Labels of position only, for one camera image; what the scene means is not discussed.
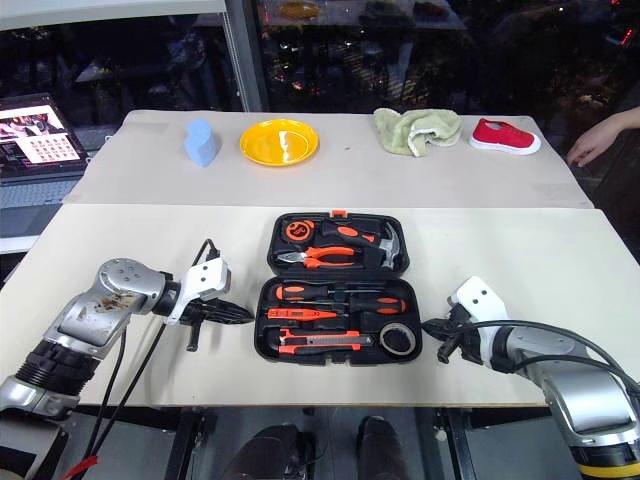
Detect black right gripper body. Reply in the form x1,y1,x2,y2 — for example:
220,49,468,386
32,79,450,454
436,304,484,366

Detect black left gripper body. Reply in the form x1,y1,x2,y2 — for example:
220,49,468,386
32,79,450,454
181,298,212,353

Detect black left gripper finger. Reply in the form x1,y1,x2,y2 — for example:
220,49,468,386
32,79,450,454
206,299,256,318
206,312,256,327

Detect black electrical tape roll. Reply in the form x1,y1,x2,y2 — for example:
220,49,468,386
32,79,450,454
378,322,419,358

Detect orange black screwdriver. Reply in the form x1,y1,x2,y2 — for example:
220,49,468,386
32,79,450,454
271,282,389,301
282,294,409,314

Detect black plastic tool case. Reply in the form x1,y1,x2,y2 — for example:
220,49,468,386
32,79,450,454
253,209,424,367

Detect orange black utility knife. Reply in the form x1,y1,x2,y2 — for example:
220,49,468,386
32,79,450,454
278,327,374,356

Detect bystander bare hand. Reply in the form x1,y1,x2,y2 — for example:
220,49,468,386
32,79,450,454
566,119,624,169

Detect orange black tape measure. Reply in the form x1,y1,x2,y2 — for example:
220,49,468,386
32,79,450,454
283,218,318,244

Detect dark rounded shape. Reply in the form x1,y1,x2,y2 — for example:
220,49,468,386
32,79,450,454
223,423,317,480
356,415,427,480

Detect claw hammer with orange grip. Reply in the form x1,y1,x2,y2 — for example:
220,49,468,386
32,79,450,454
319,219,408,272

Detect blue plastic object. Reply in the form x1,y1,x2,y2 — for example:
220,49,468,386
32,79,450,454
182,117,220,168

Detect yellow plastic plate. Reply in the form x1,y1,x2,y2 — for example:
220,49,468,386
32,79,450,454
238,118,321,167

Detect yellow tape band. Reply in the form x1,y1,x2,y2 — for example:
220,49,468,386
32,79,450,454
577,456,640,479

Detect green crumpled towel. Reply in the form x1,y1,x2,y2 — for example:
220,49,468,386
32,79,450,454
372,106,464,159

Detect red shoe with white sole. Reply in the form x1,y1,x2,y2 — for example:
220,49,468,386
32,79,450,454
468,116,544,157

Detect open laptop computer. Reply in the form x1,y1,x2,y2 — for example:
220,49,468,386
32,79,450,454
0,93,92,241

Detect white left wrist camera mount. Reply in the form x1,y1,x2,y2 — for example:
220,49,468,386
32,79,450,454
164,257,234,328

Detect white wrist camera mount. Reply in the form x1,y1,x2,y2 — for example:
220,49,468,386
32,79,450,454
445,275,510,332
164,257,234,328

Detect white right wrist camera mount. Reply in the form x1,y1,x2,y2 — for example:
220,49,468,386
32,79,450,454
445,275,510,332

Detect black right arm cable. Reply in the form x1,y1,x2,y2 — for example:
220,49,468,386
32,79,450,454
457,319,640,389
499,353,640,401

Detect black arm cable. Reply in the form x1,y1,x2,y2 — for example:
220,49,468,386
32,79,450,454
457,319,640,389
78,238,222,480
499,353,640,401
74,324,129,480

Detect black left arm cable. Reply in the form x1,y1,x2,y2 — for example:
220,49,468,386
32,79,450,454
74,324,129,480
78,238,222,480

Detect black table frame leg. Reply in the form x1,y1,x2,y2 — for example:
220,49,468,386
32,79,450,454
164,407,219,480
431,407,474,480

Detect orange handled pliers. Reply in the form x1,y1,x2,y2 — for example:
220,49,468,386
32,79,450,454
273,245,359,271

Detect red tape cable tie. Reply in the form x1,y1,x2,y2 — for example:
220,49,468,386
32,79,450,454
63,451,102,477

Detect grey window frame post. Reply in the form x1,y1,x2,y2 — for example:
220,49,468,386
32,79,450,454
221,0,272,113

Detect pale horizontal window frame bar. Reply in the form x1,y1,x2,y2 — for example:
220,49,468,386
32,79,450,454
0,0,229,31

